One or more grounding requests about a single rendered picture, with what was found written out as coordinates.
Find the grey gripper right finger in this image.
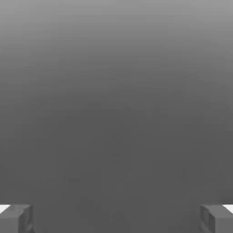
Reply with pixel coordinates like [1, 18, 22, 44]
[199, 203, 233, 233]

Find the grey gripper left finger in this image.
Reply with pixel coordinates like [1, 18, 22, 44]
[0, 203, 35, 233]

